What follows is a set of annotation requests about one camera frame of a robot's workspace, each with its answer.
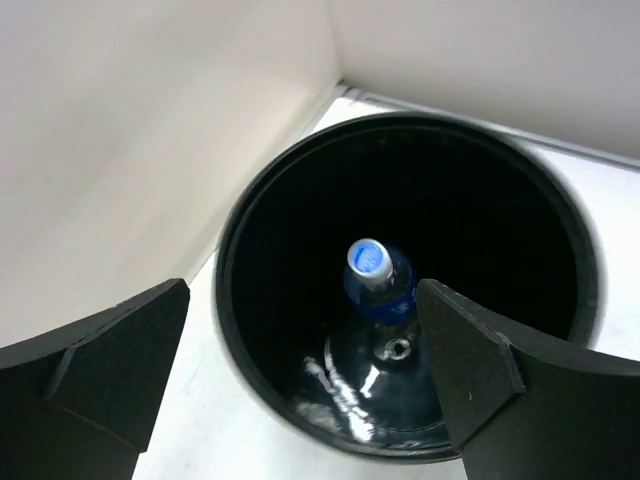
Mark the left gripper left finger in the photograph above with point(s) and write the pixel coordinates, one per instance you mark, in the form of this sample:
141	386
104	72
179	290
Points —
81	401

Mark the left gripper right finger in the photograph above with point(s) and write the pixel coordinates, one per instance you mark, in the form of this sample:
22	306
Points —
521	404

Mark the blue label plastic bottle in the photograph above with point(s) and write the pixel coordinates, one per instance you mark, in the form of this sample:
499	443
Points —
380	282

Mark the black ribbed plastic bin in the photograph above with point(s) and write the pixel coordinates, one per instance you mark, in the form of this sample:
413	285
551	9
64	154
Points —
468	207

